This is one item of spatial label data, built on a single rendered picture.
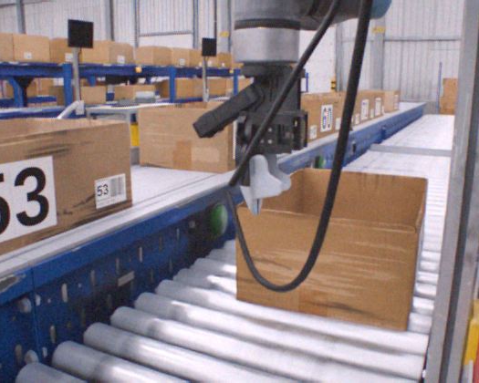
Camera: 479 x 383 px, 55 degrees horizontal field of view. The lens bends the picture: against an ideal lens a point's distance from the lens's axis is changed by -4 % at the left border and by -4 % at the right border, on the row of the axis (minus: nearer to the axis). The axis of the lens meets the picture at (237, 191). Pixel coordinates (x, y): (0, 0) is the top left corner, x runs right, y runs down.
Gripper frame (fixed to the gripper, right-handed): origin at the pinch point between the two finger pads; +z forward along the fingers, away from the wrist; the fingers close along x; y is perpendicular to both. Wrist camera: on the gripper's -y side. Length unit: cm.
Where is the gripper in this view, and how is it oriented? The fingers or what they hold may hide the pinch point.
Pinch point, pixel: (251, 205)
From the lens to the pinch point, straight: 69.9
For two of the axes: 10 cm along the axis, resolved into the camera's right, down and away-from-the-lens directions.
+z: 0.0, 9.7, 2.3
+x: 4.3, -2.1, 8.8
